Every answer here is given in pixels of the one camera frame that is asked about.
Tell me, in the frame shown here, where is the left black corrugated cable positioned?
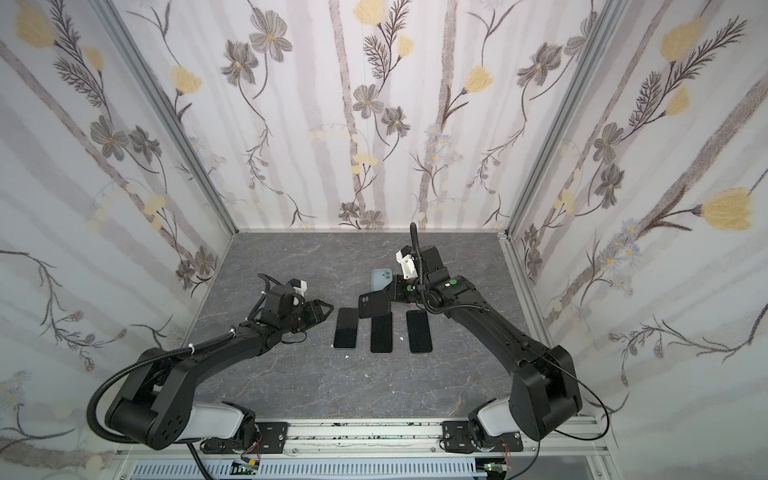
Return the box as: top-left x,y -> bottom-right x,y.
247,272 -> 283,322

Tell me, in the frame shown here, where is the right black corrugated cable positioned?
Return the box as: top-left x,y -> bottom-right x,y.
409,221 -> 424,289

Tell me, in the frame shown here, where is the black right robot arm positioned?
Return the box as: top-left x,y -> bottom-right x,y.
385,245 -> 583,440

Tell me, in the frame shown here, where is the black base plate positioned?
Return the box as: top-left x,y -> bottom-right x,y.
254,421 -> 289,455
439,420 -> 477,454

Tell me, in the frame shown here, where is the black phone case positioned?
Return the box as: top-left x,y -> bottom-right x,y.
357,290 -> 392,319

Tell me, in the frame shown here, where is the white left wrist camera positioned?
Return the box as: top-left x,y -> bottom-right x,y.
288,278 -> 308,296

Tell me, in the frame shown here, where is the black corrugated cable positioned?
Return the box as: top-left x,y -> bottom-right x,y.
247,272 -> 283,322
409,221 -> 424,289

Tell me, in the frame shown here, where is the phone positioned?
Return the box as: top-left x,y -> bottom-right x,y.
333,307 -> 359,349
370,312 -> 393,354

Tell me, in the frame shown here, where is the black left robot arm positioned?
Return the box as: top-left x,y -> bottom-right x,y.
86,284 -> 334,450

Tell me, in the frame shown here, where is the aluminium mounting rail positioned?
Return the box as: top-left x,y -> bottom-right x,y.
113,416 -> 610,480

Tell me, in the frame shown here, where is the white perforated cable duct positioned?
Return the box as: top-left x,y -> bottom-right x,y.
128,458 -> 487,480

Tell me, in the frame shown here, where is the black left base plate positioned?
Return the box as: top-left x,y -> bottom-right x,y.
254,421 -> 289,455

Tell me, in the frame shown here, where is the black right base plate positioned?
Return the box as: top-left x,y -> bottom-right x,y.
439,420 -> 477,454

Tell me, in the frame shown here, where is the pale blue phone case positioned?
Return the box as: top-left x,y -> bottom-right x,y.
371,268 -> 394,291

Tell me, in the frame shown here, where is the black smartphone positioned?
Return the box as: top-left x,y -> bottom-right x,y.
406,310 -> 433,354

